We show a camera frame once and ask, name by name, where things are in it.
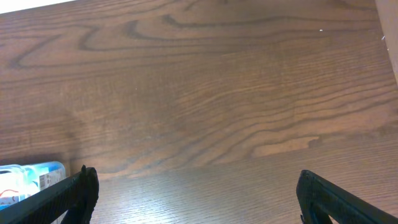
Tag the blue fever patch box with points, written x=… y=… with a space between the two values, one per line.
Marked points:
x=18 y=186

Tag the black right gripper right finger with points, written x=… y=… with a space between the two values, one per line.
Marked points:
x=324 y=202

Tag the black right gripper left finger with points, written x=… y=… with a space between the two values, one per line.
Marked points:
x=74 y=197

